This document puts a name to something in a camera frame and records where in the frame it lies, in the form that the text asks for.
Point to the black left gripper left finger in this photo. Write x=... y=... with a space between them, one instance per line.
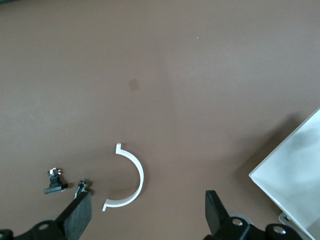
x=75 y=217

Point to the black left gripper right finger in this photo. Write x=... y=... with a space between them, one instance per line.
x=217 y=220

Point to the white drawer cabinet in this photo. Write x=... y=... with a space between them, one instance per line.
x=295 y=175

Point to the white semicircular clamp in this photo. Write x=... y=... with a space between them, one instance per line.
x=141 y=175

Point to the small metal switch part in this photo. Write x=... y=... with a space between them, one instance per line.
x=81 y=187

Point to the black flat-head switch part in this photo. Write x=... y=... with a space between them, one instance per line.
x=55 y=187

